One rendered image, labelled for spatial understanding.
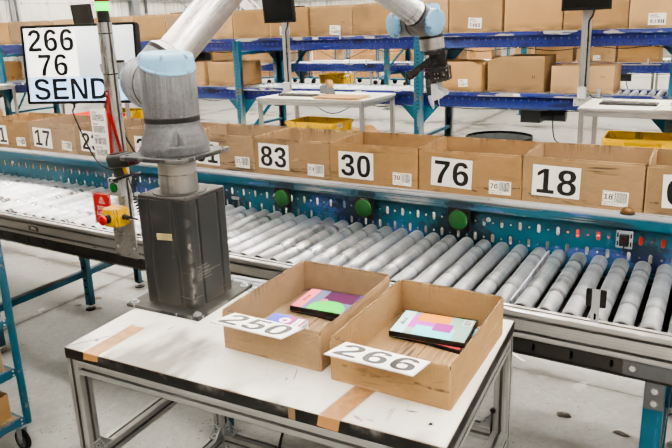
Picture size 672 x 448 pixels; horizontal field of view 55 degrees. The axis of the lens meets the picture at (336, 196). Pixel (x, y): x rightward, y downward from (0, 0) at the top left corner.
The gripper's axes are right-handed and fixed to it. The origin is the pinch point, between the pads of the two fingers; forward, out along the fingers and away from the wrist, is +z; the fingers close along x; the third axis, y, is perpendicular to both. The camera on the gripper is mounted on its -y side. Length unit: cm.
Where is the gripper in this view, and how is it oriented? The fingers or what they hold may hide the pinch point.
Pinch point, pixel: (433, 104)
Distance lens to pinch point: 254.1
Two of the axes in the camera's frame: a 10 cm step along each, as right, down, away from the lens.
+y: 8.8, -0.2, -4.7
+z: 1.6, 9.5, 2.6
